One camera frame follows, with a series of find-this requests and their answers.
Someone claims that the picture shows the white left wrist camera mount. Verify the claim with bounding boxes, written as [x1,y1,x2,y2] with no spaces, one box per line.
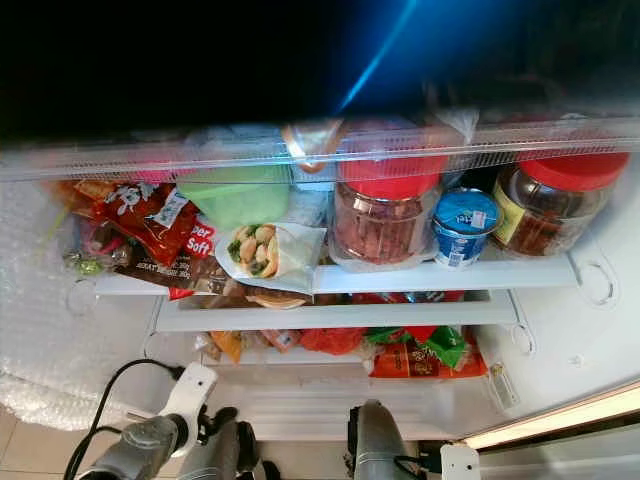
[160,361,219,451]

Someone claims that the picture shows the red plastic bag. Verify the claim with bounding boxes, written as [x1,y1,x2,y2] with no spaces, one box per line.
[299,327,367,357]

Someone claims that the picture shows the clear fridge shelf rail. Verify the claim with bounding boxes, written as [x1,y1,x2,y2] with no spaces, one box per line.
[0,125,640,184]

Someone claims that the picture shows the small orange packet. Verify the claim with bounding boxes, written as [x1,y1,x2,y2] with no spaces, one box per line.
[209,331,247,364]

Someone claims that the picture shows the red snack bag white print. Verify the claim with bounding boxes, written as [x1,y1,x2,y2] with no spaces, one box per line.
[94,179,203,267]

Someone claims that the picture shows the clear jar brown contents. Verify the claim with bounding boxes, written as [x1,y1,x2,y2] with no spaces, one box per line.
[494,152,632,260]

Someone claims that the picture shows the green snack packet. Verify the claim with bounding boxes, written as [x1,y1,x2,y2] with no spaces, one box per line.
[364,326,467,370]

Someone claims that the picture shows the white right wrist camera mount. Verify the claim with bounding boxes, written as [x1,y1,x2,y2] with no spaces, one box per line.
[439,442,482,480]

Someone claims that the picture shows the grey robot left leg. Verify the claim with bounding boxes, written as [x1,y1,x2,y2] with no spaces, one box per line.
[178,420,263,480]

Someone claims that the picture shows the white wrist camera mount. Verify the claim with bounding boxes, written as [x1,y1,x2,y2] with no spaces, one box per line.
[439,442,482,480]
[160,361,219,451]

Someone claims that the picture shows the white fridge shelf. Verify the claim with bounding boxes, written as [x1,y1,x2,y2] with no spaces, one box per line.
[95,248,586,298]
[153,290,526,333]

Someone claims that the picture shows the brown snack packet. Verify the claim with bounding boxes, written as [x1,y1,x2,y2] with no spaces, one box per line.
[114,244,243,297]

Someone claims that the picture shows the blue white cup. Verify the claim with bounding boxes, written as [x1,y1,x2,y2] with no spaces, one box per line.
[431,187,502,269]

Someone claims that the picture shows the clear jar dried meat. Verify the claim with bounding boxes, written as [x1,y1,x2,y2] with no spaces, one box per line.
[327,150,447,272]

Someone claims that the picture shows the clear plastic tag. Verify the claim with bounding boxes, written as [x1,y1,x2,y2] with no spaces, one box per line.
[487,361,522,410]

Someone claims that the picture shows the green lid container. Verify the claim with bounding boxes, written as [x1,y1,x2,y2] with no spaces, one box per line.
[174,164,292,232]

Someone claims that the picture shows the green wrapped candy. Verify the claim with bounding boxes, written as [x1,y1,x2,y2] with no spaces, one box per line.
[64,249,107,277]

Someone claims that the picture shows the orange red snack packet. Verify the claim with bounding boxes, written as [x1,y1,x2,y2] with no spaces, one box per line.
[369,344,487,380]

